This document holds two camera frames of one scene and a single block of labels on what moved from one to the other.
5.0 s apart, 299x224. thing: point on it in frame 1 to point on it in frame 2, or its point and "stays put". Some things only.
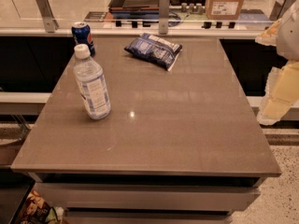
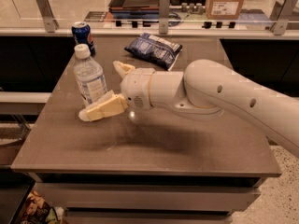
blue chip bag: x=156 y=49 stays put
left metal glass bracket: x=46 y=10 stays put
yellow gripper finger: x=269 y=35 to x=122 y=68
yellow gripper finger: x=281 y=93 to x=108 y=105
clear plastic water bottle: x=91 y=84 stays put
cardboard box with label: x=224 y=2 stays put
